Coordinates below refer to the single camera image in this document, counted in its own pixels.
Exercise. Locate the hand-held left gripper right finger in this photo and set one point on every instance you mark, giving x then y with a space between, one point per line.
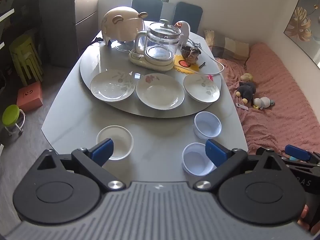
215 153

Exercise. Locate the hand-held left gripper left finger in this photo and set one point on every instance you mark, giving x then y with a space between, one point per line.
102 150

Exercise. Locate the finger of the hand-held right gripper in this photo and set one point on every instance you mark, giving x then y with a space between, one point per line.
297 152
310 175

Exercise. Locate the white ceramic bowl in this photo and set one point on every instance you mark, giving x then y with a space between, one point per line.
120 140

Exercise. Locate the translucent plastic bowl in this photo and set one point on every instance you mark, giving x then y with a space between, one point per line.
207 125
195 160

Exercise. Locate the leaf pattern plate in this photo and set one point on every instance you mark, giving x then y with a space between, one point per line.
200 88
112 88

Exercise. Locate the pink flower deep plate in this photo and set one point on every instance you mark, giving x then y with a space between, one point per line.
160 92

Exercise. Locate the person's right hand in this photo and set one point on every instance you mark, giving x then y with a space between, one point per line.
304 215

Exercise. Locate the white remote control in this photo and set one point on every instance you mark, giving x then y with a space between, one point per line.
242 106

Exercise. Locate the white duck plush toy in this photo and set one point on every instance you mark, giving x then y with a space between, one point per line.
263 103

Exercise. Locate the pink blanket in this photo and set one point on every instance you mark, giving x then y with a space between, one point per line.
280 87

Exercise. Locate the dark grey plush toy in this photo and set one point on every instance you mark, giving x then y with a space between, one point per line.
246 91

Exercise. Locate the yellow plush toy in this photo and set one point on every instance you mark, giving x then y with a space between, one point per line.
247 77

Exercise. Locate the white tube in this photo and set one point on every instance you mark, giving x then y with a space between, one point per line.
221 66

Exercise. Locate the yellow mat with red circle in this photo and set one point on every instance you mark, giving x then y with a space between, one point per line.
193 69

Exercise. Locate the grey glass turntable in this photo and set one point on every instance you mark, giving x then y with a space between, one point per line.
100 62

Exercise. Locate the black pen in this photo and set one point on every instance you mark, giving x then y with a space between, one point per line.
202 65

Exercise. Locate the orange box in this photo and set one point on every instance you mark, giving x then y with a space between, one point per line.
30 96

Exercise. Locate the green round stool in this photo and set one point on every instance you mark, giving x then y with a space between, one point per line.
11 115

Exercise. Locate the brown figurine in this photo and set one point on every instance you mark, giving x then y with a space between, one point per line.
192 55

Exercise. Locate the clear glass dish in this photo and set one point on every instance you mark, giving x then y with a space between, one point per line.
123 48

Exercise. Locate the checked pillow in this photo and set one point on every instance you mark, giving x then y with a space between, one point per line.
232 48

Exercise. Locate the stack of green stools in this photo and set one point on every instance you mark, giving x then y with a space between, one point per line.
25 57

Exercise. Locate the glass kettle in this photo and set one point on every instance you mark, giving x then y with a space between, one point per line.
162 38

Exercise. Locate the cream pig-shaped container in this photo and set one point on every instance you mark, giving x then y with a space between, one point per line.
122 25

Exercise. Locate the dark cabinet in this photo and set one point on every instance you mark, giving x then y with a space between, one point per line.
62 17

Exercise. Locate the dark blue chair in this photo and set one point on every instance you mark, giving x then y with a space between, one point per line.
187 13

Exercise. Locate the dark teal chair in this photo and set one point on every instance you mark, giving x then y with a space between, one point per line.
147 7

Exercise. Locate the dark shelving unit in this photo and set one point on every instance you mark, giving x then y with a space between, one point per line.
15 2

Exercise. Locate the gold leaf wall picture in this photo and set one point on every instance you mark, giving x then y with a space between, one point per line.
305 20

